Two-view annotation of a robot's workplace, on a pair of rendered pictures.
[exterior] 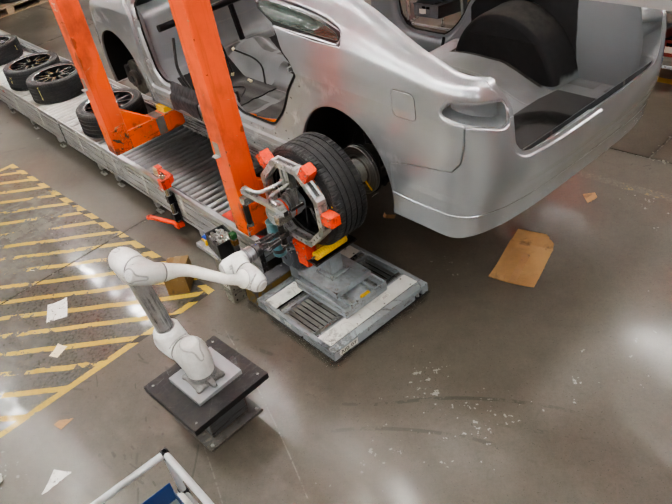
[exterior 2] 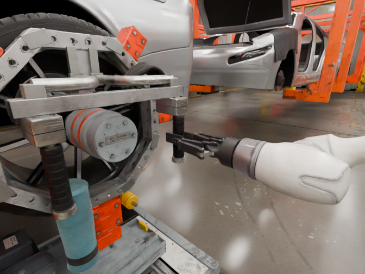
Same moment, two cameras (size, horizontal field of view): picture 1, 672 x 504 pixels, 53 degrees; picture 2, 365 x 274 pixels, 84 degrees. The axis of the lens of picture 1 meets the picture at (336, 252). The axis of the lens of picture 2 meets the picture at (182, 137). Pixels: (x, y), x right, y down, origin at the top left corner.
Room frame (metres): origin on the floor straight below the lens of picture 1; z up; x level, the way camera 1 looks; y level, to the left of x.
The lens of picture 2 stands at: (3.27, 0.86, 1.03)
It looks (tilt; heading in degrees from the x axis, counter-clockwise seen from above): 18 degrees down; 257
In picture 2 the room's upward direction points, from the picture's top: straight up
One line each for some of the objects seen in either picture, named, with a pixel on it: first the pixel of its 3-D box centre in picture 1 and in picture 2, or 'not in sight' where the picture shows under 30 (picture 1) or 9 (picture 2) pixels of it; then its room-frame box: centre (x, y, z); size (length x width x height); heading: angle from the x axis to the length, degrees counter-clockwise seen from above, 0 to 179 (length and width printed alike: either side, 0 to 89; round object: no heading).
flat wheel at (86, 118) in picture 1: (112, 112); not in sight; (6.53, 1.92, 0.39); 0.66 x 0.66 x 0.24
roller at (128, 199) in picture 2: (330, 246); (116, 191); (3.38, 0.03, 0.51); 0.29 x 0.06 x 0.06; 125
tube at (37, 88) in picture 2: (262, 180); (57, 67); (3.43, 0.34, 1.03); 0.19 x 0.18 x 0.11; 125
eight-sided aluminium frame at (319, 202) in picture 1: (295, 202); (89, 127); (3.42, 0.18, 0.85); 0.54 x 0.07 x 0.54; 35
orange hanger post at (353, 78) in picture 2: not in sight; (353, 48); (-4.56, -5.63, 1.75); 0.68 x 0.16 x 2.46; 125
